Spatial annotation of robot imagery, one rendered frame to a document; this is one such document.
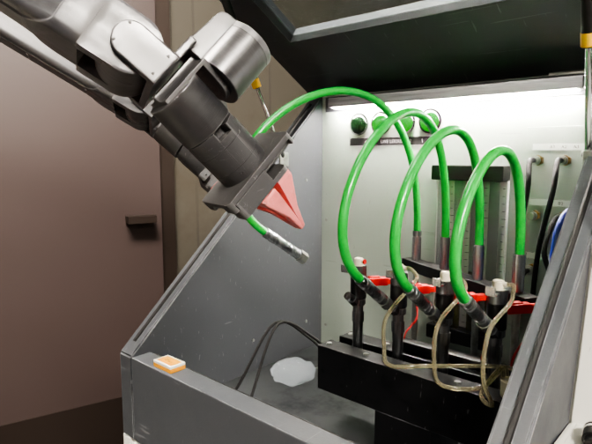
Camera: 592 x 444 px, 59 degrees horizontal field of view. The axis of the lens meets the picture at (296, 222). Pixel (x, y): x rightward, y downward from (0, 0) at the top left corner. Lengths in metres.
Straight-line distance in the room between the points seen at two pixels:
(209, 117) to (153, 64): 0.07
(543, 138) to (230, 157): 0.67
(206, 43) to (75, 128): 1.80
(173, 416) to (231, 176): 0.52
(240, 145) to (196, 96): 0.06
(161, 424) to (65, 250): 1.46
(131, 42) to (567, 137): 0.77
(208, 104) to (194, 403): 0.52
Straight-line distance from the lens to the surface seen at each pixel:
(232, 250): 1.10
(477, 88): 1.07
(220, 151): 0.51
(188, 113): 0.50
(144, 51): 0.50
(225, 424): 0.83
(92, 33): 0.51
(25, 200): 2.29
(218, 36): 0.54
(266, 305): 1.20
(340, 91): 0.95
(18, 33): 0.98
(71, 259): 2.34
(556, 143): 1.04
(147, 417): 1.01
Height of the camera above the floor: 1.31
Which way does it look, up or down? 7 degrees down
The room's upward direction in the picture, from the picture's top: straight up
